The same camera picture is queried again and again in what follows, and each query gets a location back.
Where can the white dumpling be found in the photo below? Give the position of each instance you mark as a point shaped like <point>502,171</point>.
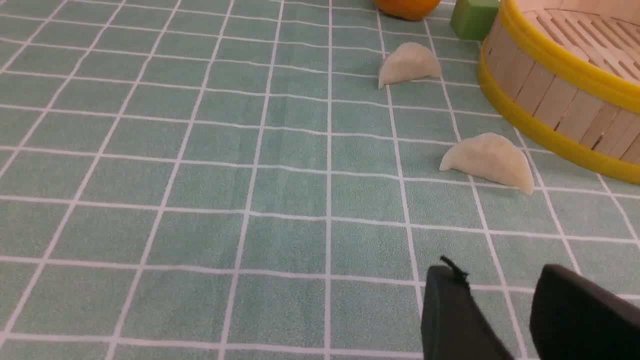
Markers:
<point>410,61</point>
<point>492,157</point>

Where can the green foam cube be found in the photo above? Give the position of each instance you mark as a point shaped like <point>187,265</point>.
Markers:
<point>472,20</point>

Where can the orange plastic pear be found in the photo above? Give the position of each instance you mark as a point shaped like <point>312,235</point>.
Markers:
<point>408,10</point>

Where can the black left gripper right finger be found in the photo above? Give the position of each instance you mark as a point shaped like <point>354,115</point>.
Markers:
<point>572,318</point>

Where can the green grid tablecloth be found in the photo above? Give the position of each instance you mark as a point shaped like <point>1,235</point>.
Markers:
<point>224,180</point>

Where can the bamboo steamer tray yellow rim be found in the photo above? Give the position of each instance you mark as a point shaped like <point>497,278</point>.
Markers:
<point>566,74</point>

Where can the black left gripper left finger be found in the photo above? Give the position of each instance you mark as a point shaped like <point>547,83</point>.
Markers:
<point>453,327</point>

